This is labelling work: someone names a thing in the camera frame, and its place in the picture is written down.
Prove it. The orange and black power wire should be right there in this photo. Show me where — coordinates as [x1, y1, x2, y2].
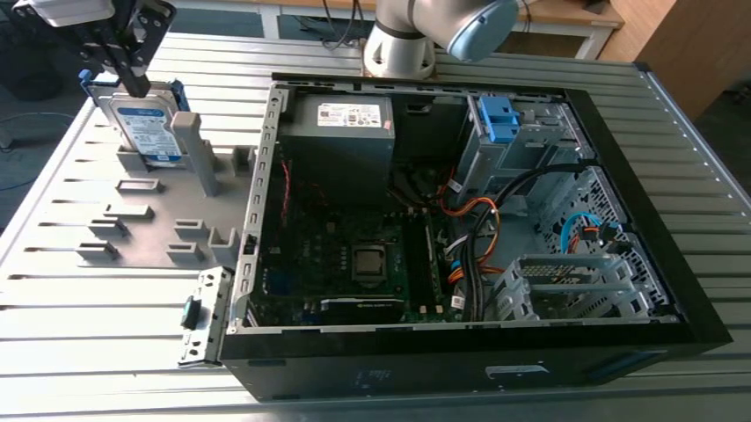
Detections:
[571, 226, 633, 255]

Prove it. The grey parts rack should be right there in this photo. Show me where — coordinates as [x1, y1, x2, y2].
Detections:
[73, 112, 260, 270]

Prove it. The grey power supply unit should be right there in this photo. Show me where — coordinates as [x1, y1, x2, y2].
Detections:
[277, 94, 397, 207]

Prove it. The green motherboard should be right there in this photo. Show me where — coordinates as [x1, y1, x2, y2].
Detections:
[250, 206, 468, 327]

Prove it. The orange wire bundle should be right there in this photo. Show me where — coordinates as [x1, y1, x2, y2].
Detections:
[439, 197, 505, 285]

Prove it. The red wire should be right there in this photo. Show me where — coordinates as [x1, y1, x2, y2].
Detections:
[277, 157, 296, 225]

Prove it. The metal disk bay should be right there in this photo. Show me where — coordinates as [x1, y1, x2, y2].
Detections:
[492, 253, 652, 321]

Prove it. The metal optical drive cage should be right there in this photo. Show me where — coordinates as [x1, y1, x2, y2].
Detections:
[456, 94, 593, 194]

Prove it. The metal bracket with black knob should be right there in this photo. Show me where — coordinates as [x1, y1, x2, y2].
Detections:
[177, 266, 236, 368]

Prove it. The silver CPU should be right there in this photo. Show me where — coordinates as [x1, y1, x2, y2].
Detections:
[353, 248, 387, 279]

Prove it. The black open PC case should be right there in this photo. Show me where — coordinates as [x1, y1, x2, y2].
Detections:
[217, 72, 735, 402]

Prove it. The black cable bundle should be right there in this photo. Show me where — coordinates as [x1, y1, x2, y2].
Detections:
[456, 162, 597, 322]

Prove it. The hard disk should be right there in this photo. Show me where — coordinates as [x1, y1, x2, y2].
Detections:
[77, 69, 190, 168]

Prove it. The wooden cabinet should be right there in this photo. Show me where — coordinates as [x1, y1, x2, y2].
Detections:
[597, 0, 751, 122]

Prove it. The black graphics card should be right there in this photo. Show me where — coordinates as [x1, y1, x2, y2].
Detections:
[319, 297, 405, 322]

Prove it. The blue data wire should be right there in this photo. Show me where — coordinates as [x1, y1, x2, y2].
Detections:
[559, 212, 617, 256]

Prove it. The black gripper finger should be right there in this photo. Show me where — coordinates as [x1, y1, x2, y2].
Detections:
[132, 2, 177, 97]
[12, 0, 141, 97]

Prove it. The black RAM slot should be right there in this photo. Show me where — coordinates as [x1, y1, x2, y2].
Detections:
[420, 209, 443, 309]
[404, 209, 424, 309]

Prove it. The white table with wooden top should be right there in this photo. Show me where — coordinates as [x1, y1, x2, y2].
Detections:
[169, 0, 624, 61]

